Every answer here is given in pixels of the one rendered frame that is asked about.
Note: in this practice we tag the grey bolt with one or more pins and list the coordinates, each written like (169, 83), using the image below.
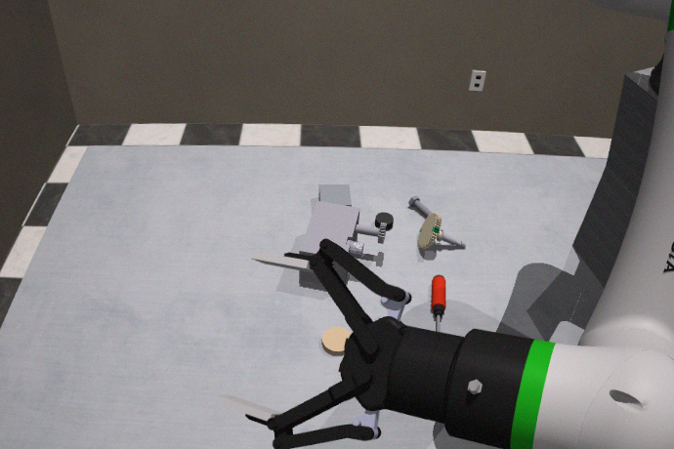
(414, 202)

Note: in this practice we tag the red-handled screwdriver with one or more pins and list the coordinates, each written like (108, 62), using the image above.
(438, 298)

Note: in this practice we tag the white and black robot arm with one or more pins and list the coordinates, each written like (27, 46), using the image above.
(512, 392)

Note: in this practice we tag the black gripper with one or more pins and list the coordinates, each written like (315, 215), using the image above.
(419, 372)

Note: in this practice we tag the beige gear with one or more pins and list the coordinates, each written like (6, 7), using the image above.
(430, 230)

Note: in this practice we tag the tan flat disc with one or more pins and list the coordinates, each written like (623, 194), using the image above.
(333, 340)

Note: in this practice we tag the black short cylinder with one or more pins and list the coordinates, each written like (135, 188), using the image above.
(384, 218)

